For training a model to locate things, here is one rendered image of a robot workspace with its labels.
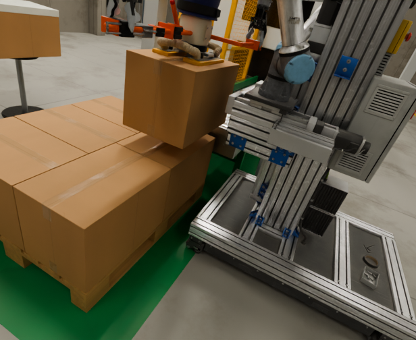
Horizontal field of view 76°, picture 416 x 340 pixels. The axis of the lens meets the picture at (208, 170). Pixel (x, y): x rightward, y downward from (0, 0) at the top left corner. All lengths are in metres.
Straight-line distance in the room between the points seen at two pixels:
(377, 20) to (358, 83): 0.25
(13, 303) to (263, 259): 1.23
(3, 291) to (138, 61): 1.27
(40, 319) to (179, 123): 1.10
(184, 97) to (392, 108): 0.93
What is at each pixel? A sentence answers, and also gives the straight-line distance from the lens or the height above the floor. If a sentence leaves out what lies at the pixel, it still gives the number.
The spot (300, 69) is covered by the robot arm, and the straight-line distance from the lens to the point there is 1.16.
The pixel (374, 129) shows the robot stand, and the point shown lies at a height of 1.02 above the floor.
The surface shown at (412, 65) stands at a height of 1.27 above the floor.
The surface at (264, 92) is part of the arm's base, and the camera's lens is 1.31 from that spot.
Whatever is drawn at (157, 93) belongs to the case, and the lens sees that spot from 1.42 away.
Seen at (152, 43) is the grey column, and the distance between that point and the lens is 3.05.
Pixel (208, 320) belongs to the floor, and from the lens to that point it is 1.56.
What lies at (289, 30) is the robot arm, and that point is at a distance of 1.15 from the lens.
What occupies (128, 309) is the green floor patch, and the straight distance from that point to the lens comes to 1.54.
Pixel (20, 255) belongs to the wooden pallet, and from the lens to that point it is 1.69.
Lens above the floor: 1.33
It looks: 30 degrees down
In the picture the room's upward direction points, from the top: 14 degrees clockwise
